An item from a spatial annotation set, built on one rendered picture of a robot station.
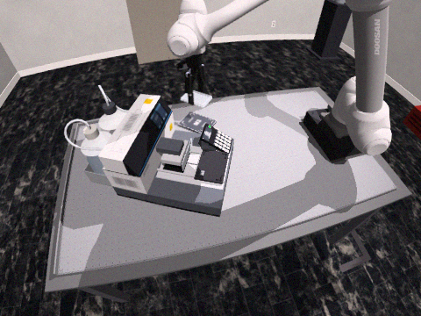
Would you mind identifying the white plastic bottle with black cap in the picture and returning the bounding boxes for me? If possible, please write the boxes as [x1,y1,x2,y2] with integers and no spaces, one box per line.
[98,102,127,134]

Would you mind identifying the white plastic bottle with cream cap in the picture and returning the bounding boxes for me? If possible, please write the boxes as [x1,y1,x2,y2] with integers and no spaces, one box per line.
[81,125,111,175]

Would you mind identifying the white flexible hose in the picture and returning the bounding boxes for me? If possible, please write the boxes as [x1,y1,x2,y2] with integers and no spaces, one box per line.
[98,85,128,112]

